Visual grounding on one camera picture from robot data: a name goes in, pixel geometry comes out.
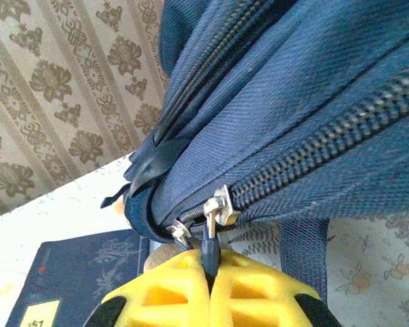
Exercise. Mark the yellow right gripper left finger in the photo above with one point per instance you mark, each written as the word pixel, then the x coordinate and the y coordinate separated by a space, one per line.
pixel 170 282

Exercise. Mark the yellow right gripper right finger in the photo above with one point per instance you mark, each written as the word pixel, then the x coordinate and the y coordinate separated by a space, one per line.
pixel 259 293

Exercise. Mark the tan oval object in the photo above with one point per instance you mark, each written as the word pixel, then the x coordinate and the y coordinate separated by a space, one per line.
pixel 158 259

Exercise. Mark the navy book with yellow label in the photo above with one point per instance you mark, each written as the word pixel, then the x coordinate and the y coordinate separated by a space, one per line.
pixel 71 272

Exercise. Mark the navy blue backpack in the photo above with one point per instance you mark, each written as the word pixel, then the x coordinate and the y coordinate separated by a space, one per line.
pixel 293 102

